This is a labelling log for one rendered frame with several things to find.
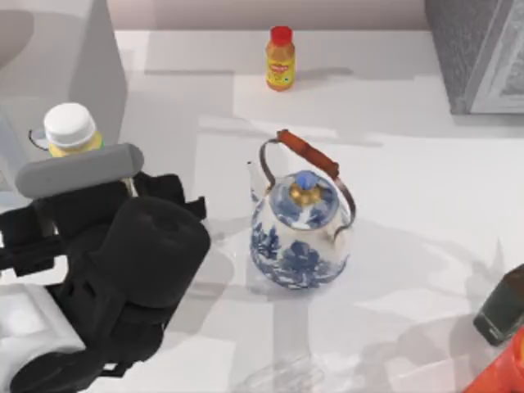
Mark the yellow bottle with white cap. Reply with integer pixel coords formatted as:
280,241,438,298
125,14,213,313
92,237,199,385
42,102,106,159

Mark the blue and white teapot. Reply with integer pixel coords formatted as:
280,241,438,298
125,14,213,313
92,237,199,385
246,129,357,291

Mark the orange bottle with red cap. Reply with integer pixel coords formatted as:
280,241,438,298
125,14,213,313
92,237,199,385
264,25,296,93

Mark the red-orange container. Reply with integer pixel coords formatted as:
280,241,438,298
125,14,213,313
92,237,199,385
465,327,524,393

